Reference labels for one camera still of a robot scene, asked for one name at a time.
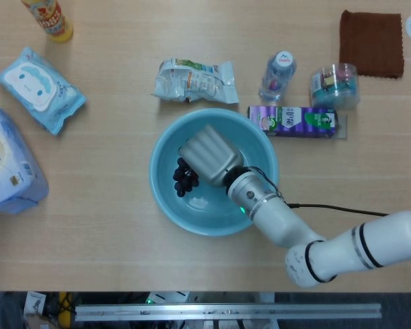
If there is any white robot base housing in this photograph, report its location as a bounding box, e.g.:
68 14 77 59
146 291 277 329

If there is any light blue plastic basin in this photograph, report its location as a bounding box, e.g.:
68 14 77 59
149 108 279 237

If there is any dark purple grape bunch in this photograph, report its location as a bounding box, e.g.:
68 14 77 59
172 156 199 198

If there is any white green snack bag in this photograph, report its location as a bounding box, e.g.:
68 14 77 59
151 58 240 104

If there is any aluminium profile rail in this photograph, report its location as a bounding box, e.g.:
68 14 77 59
74 302 383 322

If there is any clear water bottle white cap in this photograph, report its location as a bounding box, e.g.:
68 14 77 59
258 50 298 103

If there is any white paper card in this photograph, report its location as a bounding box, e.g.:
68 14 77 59
23 291 47 318

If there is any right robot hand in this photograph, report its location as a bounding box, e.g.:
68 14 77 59
177 123 249 188

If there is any clear jar of clips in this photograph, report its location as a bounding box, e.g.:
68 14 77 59
309 62 361 112

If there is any yellow black post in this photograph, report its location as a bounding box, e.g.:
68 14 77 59
57 291 73 328

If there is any brown folded cloth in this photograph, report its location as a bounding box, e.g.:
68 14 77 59
338 9 406 80

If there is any large blue tissue package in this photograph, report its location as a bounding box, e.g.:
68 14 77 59
0 101 50 216

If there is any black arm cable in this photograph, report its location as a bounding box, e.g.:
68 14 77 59
249 166 390 217

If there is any purple green milk carton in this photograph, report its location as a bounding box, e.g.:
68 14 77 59
247 105 349 140

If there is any yellow cartoon print canister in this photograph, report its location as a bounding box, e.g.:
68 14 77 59
21 0 74 43

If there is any blue wet wipes pack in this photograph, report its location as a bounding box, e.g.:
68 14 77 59
0 47 87 136

